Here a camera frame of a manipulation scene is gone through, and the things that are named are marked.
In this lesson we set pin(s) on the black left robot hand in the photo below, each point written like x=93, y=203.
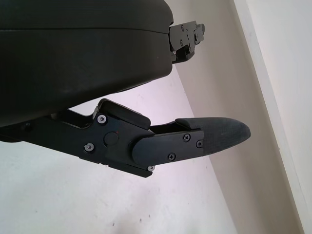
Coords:
x=73, y=61

